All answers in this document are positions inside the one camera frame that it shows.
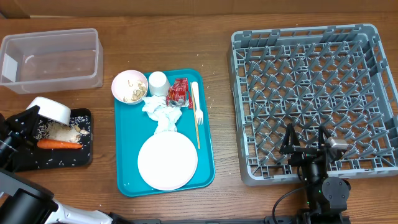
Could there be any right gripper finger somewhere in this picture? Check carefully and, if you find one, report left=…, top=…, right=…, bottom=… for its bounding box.
left=279, top=124, right=301, bottom=153
left=318, top=125, right=331, bottom=149

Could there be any orange carrot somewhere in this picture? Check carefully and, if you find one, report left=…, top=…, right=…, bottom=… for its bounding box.
left=37, top=139, right=83, bottom=149

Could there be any white bowl with rice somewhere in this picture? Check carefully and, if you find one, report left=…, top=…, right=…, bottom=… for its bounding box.
left=26, top=96, right=71, bottom=125

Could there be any pile of rice and nuts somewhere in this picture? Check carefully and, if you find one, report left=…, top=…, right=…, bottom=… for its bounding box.
left=35, top=122, right=90, bottom=143

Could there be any pink bowl with nuts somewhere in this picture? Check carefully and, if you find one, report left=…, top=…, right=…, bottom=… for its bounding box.
left=111, top=70, right=149, bottom=105

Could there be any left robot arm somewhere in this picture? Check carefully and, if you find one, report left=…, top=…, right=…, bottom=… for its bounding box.
left=1, top=106, right=129, bottom=224

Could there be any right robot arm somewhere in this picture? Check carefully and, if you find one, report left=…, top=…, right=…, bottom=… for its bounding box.
left=272, top=124, right=351, bottom=224

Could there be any grey dishwasher rack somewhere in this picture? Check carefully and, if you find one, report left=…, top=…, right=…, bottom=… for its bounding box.
left=228, top=24, right=397, bottom=186

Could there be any black waste tray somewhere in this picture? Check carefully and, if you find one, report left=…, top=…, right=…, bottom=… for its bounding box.
left=6, top=108, right=93, bottom=172

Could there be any clear plastic bin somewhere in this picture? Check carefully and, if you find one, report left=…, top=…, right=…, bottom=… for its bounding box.
left=1, top=28, right=104, bottom=94

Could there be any white plastic fork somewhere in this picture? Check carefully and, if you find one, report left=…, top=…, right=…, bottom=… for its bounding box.
left=192, top=82, right=204, bottom=125

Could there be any wooden chopstick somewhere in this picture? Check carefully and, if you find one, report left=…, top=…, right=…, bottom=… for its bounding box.
left=190, top=83, right=201, bottom=149

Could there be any red snack wrapper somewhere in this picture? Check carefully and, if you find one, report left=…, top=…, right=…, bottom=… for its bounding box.
left=165, top=78, right=193, bottom=109

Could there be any crumpled white napkin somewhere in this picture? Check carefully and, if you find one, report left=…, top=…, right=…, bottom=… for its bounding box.
left=142, top=96, right=182, bottom=134

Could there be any teal serving tray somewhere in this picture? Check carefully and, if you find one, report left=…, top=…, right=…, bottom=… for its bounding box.
left=114, top=68, right=216, bottom=197

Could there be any white paper cup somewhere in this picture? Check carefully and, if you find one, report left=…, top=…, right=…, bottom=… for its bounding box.
left=148, top=71, right=170, bottom=96

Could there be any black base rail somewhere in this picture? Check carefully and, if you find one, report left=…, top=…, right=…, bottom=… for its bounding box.
left=129, top=216, right=305, bottom=224

